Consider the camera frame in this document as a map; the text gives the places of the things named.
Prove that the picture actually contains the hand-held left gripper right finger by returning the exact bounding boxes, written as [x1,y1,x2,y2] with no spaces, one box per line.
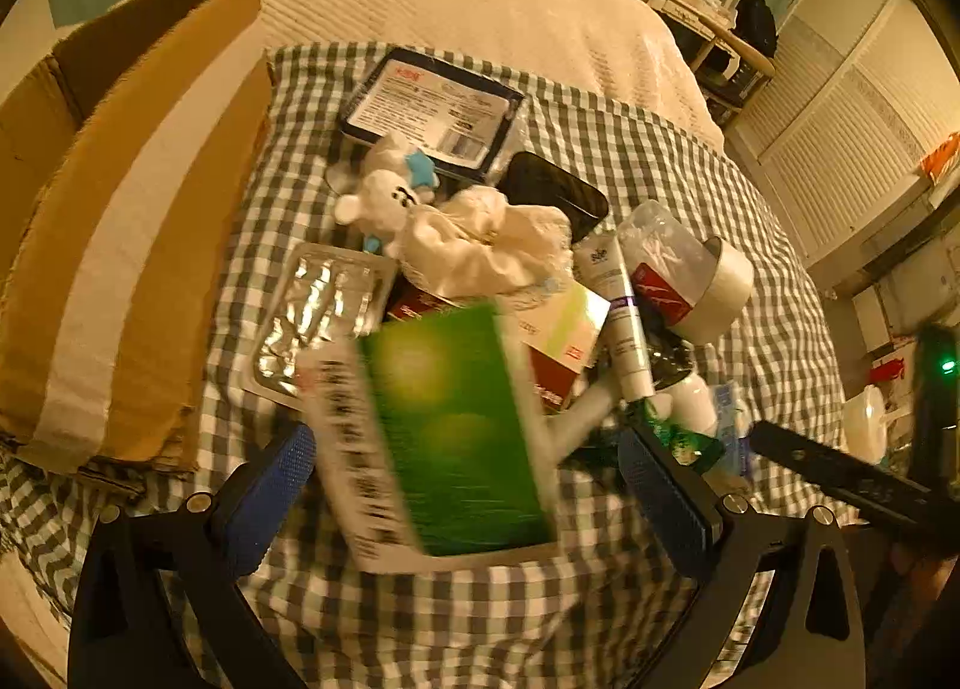
[616,426,871,689]

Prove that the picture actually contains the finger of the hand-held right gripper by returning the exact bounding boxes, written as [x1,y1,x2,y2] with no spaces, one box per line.
[748,421,960,551]

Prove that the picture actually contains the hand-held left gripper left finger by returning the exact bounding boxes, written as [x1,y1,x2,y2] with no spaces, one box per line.
[67,423,320,689]

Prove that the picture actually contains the green sachet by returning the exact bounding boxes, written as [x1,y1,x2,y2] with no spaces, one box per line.
[641,411,743,481]

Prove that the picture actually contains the red and white medicine box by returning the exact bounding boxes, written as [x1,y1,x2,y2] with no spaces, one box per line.
[386,280,612,412]

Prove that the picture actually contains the green medicine box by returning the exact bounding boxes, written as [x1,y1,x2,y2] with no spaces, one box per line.
[296,299,561,575]

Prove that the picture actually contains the white tape roll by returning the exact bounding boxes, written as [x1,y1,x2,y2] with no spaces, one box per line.
[686,236,755,346]

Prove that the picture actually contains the brown cardboard box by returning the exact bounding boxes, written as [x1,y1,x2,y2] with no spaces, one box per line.
[0,0,275,474]

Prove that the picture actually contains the white plush bear toy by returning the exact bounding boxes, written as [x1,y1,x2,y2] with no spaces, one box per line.
[330,134,441,259]

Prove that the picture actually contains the white plastic container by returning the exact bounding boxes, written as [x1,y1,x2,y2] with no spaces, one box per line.
[842,384,910,466]

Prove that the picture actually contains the white cream tube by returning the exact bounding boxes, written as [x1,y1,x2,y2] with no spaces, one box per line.
[574,231,653,401]

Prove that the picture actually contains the silver blister pack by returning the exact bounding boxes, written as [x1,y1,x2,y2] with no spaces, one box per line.
[244,242,398,405]

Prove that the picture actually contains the clear cotton swab container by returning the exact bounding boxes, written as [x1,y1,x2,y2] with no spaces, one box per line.
[615,200,725,330]

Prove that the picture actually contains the white louvred wardrobe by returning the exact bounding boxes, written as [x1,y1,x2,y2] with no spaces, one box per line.
[729,0,960,274]

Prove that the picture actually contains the white fabric scrunchie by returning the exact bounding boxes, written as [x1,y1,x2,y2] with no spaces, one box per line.
[394,185,575,298]

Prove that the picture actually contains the black plastic case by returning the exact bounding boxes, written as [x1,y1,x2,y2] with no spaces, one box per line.
[499,150,610,244]

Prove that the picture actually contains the grey checked cloth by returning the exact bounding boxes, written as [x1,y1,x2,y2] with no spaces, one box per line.
[0,42,850,689]

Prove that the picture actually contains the black bag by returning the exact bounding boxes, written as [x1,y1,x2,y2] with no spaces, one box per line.
[735,0,778,61]

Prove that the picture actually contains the dark blue flat packet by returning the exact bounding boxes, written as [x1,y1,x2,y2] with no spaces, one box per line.
[337,47,526,172]

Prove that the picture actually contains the wooden dressing desk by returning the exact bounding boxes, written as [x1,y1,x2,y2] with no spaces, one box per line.
[643,0,777,84]

